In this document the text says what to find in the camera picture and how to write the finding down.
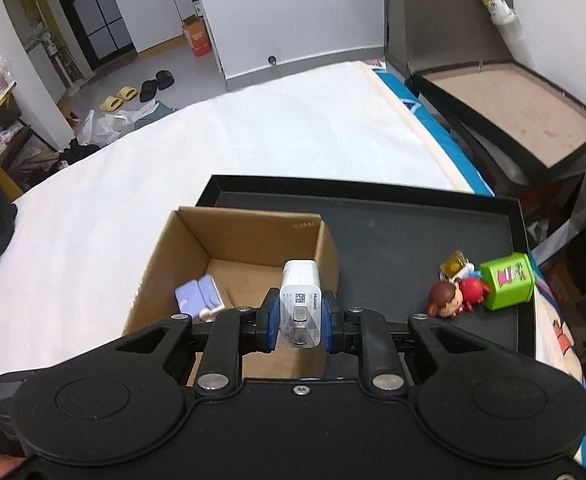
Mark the black shallow tray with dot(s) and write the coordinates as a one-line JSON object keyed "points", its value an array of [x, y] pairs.
{"points": [[391, 239]]}

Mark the black slippers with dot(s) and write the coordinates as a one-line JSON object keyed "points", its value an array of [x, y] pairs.
{"points": [[162, 80]]}

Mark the blue cartoon mattress cover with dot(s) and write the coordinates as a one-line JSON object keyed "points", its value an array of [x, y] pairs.
{"points": [[554, 342]]}

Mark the white kitchen cabinet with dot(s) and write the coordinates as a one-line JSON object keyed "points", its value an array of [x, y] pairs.
{"points": [[153, 22]]}

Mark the brown cardboard box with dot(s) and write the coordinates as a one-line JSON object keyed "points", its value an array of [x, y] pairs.
{"points": [[245, 251]]}

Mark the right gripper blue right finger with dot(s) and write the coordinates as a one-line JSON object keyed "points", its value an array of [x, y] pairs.
{"points": [[365, 334]]}

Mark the white USB wall charger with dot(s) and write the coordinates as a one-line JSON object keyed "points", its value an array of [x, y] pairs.
{"points": [[300, 299]]}

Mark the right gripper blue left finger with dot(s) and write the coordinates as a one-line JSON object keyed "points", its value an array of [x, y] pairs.
{"points": [[232, 335]]}

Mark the yellow slippers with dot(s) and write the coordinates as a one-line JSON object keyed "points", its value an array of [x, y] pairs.
{"points": [[112, 103]]}

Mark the yellow capped spray bottle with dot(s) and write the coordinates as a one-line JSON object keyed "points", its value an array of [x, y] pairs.
{"points": [[510, 29]]}

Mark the white plastic bag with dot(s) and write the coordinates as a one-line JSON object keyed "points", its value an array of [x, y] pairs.
{"points": [[105, 129]]}

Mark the green cube toy box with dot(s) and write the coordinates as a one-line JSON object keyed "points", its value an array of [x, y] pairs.
{"points": [[511, 281]]}

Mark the orange cardboard box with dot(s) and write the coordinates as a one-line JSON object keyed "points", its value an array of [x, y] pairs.
{"points": [[195, 32]]}

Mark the grey upright panel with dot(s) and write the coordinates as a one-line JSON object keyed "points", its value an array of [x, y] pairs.
{"points": [[426, 36]]}

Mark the black side table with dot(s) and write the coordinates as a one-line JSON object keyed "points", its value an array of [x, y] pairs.
{"points": [[524, 129]]}

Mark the brown-haired girl figurine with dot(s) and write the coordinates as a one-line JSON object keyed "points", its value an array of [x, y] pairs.
{"points": [[449, 299]]}

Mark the purple block figure toy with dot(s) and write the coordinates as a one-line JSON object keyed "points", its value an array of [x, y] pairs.
{"points": [[200, 299]]}

